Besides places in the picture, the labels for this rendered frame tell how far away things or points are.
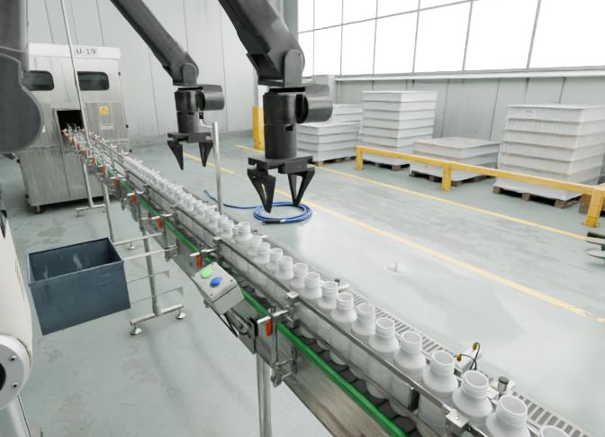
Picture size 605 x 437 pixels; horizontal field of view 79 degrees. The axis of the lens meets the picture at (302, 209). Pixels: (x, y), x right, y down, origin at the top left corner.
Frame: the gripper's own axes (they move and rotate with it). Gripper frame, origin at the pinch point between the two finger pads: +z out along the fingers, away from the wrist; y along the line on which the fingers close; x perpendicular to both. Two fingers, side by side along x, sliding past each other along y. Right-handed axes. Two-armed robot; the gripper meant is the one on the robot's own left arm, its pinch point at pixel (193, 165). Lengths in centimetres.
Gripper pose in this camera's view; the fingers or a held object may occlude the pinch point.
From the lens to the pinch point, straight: 107.5
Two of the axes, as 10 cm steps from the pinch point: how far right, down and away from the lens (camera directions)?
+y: -8.1, 1.9, -5.5
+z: 0.1, 9.5, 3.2
